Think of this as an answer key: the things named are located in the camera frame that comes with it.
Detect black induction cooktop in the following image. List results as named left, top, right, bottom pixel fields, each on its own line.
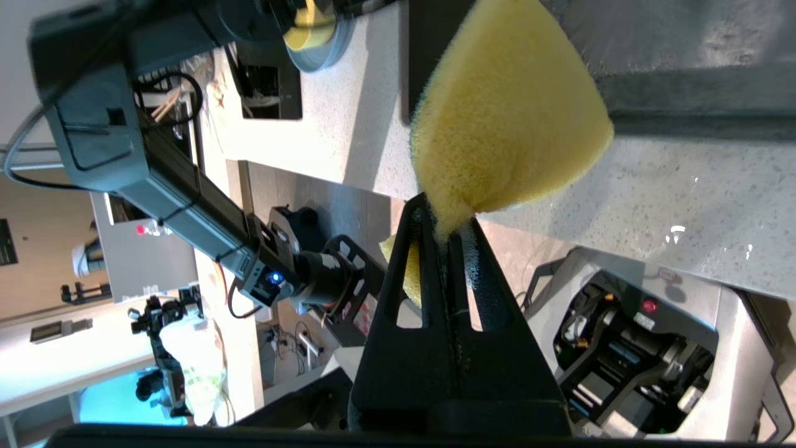
left=225, top=37, right=304, bottom=121

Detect black wall sign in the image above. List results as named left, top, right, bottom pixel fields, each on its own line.
left=0, top=219, right=18, bottom=265

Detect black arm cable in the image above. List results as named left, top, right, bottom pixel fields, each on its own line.
left=2, top=103, right=75, bottom=190

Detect gray box with red sticker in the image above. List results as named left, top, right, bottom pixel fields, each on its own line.
left=90, top=190, right=201, bottom=306

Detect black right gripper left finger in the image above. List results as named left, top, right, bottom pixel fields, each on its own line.
left=349, top=194, right=464, bottom=435

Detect black perforated shoulder bracket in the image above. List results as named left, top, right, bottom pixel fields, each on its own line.
left=323, top=235, right=400, bottom=349

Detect gray plate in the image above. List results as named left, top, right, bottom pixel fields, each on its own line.
left=286, top=12, right=357, bottom=73

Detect black camera on tripod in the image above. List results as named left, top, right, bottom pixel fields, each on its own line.
left=127, top=283, right=205, bottom=374

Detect wooden chopsticks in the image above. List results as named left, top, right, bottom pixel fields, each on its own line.
left=151, top=87, right=185, bottom=123

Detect white plastic bag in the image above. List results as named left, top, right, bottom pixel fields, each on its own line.
left=159, top=317, right=228, bottom=429

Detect yellow sponge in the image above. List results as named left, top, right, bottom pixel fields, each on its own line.
left=381, top=0, right=615, bottom=309

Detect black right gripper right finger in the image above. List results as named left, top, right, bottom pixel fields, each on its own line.
left=443, top=212, right=573, bottom=435

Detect gray robot base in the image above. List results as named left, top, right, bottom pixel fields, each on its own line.
left=521, top=246, right=796, bottom=444

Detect yellow-green bowl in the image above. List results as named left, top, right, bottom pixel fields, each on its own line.
left=283, top=0, right=338, bottom=52

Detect white power strip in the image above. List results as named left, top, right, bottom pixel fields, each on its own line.
left=297, top=331, right=325, bottom=360

